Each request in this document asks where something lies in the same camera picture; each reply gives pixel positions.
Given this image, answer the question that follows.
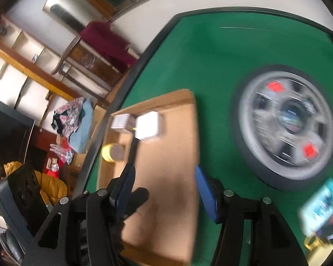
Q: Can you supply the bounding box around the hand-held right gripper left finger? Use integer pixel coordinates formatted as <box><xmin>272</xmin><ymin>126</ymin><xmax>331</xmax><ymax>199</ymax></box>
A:
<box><xmin>22</xmin><ymin>163</ymin><xmax>136</xmax><ymax>266</ymax></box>

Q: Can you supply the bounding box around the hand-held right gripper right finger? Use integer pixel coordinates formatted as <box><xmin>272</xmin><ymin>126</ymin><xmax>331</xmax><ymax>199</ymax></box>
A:
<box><xmin>195</xmin><ymin>164</ymin><xmax>308</xmax><ymax>266</ymax></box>

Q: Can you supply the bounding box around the shallow cardboard box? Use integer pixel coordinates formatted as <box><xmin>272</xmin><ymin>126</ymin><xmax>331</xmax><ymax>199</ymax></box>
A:
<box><xmin>96</xmin><ymin>89</ymin><xmax>200</xmax><ymax>265</ymax></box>

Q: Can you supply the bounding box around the yellow round tin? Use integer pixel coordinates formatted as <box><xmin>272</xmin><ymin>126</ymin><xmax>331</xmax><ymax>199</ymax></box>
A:
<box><xmin>101</xmin><ymin>143</ymin><xmax>126</xmax><ymax>163</ymax></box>

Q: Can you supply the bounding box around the clear plastic bag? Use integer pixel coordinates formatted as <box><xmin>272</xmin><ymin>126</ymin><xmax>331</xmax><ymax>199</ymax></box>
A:
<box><xmin>49</xmin><ymin>141</ymin><xmax>73</xmax><ymax>164</ymax></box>

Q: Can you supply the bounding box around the black television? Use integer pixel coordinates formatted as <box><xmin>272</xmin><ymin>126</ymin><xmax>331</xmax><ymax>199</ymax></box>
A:
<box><xmin>0</xmin><ymin>99</ymin><xmax>36</xmax><ymax>161</ymax></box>

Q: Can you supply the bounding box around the small white grey box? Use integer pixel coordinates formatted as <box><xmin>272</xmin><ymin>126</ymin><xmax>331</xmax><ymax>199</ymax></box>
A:
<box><xmin>112</xmin><ymin>113</ymin><xmax>135</xmax><ymax>133</ymax></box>

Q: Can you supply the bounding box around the white charger cube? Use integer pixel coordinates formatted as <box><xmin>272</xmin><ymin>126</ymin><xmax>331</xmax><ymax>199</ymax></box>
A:
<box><xmin>134</xmin><ymin>111</ymin><xmax>165</xmax><ymax>142</ymax></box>

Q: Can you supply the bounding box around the floral clothes pile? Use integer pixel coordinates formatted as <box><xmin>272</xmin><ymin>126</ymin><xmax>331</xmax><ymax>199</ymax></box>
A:
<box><xmin>52</xmin><ymin>98</ymin><xmax>86</xmax><ymax>138</ymax></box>

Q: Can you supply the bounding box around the round table control console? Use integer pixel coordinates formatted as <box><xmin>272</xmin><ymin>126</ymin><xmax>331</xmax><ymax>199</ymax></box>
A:
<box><xmin>237</xmin><ymin>65</ymin><xmax>333</xmax><ymax>191</ymax></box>

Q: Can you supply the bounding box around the wooden chair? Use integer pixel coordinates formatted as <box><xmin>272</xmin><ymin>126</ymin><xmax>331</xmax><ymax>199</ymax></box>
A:
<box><xmin>50</xmin><ymin>35</ymin><xmax>123</xmax><ymax>100</ymax></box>

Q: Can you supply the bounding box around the maroon cloth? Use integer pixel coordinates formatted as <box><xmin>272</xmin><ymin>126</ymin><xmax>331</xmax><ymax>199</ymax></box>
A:
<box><xmin>80</xmin><ymin>21</ymin><xmax>138</xmax><ymax>68</ymax></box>

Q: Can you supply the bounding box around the white standing air conditioner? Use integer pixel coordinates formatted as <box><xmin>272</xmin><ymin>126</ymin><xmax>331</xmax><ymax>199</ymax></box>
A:
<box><xmin>42</xmin><ymin>0</ymin><xmax>87</xmax><ymax>35</ymax></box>

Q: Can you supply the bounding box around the wooden wall shelf unit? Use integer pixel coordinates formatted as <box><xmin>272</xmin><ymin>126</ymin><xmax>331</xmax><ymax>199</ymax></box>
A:
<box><xmin>0</xmin><ymin>12</ymin><xmax>82</xmax><ymax>118</ymax></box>

